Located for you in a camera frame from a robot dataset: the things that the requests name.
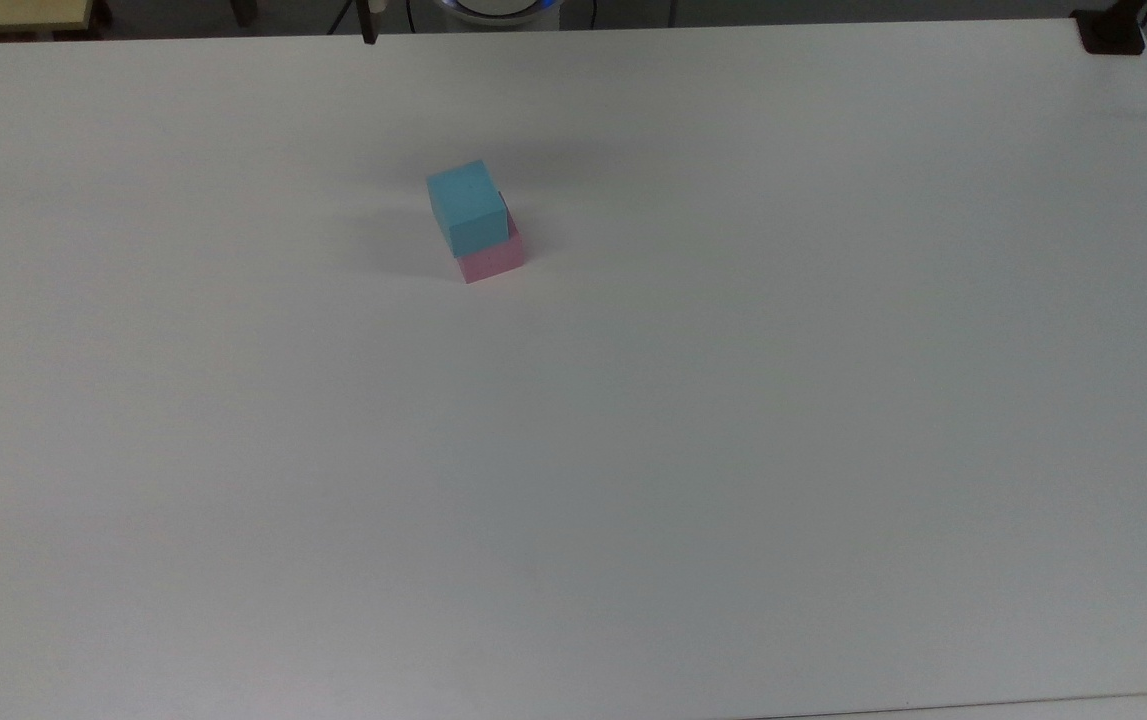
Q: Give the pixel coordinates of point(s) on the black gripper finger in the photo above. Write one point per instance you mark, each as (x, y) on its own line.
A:
(368, 22)

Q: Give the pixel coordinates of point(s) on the yellow wooden table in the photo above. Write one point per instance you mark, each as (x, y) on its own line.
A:
(3, 14)

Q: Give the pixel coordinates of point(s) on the pink cube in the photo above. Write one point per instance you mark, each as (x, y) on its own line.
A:
(495, 262)

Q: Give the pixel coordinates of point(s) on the blue cube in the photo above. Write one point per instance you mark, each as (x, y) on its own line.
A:
(466, 205)

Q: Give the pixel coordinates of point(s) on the black table clamp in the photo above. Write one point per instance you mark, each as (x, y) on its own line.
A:
(1111, 32)

